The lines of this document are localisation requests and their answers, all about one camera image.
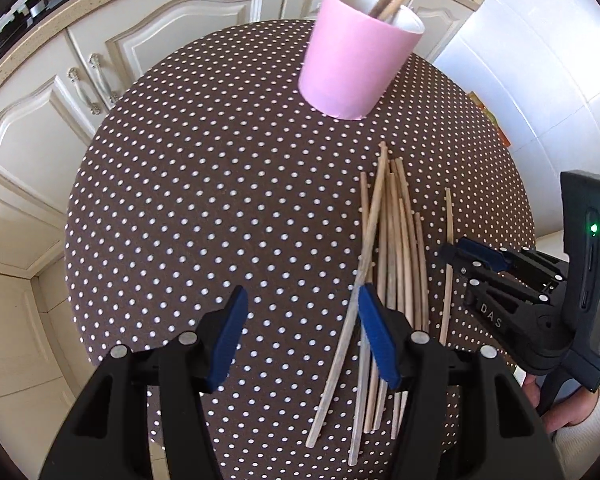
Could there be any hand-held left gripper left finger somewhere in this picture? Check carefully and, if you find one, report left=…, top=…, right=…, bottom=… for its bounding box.
left=40, top=285, right=249, bottom=480

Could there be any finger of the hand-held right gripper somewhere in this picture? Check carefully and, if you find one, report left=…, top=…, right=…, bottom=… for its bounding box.
left=461, top=265, right=552, bottom=307
left=439, top=236, right=568, bottom=286

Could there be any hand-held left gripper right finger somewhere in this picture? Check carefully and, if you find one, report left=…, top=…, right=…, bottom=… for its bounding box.
left=357, top=284, right=561, bottom=480

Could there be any bunch of wooden chopsticks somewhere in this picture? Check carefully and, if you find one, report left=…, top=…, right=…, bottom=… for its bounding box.
left=306, top=141, right=431, bottom=467

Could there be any pink cup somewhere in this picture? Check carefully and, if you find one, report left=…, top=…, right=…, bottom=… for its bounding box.
left=298, top=0, right=426, bottom=122

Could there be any person's right forearm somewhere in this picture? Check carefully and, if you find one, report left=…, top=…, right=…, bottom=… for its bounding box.
left=552, top=387, right=600, bottom=480

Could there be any person's right hand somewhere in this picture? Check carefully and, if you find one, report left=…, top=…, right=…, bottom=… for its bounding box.
left=521, top=372, right=600, bottom=436

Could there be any orange carton box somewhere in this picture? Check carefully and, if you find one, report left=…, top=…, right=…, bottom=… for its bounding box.
left=467, top=91, right=511, bottom=148

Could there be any brown polka-dot tablecloth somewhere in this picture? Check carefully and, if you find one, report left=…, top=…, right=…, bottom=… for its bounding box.
left=64, top=19, right=538, bottom=461

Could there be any cream kitchen cabinet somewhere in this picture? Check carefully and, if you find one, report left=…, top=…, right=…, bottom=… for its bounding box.
left=0, top=0, right=483, bottom=426

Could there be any black gas hob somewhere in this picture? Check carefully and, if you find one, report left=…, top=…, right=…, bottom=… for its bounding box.
left=0, top=0, right=121, bottom=68

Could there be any clear cabinet door handle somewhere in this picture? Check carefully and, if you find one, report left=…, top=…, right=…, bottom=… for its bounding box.
left=68, top=69, right=102, bottom=115
left=88, top=53, right=120, bottom=107

